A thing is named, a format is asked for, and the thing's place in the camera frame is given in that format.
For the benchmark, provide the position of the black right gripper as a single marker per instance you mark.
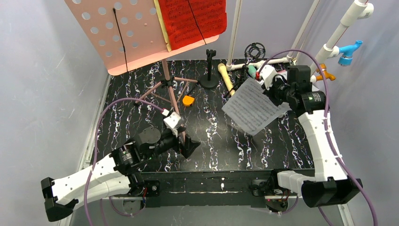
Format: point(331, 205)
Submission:
point(275, 92)

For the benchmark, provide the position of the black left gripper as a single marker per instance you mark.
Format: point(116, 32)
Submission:
point(181, 144)

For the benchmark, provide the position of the white sheet music page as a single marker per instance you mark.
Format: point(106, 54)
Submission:
point(251, 110)

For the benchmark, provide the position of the green microphone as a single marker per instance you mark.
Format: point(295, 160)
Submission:
point(252, 71)

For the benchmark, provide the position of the small black tripod stand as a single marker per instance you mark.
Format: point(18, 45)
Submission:
point(254, 53)

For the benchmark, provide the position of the cream yellow microphone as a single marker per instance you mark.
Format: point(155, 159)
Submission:
point(223, 72)

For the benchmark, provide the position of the black microphone stand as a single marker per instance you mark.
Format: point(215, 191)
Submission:
point(209, 81)

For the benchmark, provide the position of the red sheet music page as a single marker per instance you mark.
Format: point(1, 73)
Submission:
point(189, 21)

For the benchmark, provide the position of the pink music stand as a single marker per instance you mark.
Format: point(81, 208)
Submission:
point(125, 33)

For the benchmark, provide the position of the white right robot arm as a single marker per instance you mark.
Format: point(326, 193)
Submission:
point(331, 184)

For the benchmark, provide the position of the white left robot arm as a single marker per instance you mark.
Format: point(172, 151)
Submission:
point(115, 174)

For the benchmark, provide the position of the orange tape measure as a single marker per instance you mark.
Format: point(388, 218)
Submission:
point(188, 101)

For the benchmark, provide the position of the orange pipe fitting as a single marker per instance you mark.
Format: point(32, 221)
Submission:
point(327, 75)

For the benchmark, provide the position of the blue pipe fitting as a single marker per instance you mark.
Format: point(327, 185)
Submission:
point(347, 52)

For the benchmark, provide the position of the yellow sheet music page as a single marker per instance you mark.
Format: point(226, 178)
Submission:
point(162, 25)

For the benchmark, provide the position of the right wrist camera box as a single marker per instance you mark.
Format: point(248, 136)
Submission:
point(265, 75)

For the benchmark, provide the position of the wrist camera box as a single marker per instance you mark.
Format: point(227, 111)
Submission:
point(173, 122)
point(265, 75)

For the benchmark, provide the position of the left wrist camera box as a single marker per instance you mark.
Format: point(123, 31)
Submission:
point(173, 122)

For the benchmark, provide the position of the right robot arm base mount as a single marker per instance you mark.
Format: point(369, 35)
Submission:
point(276, 197)

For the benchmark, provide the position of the aluminium rail frame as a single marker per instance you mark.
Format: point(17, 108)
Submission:
point(199, 183)

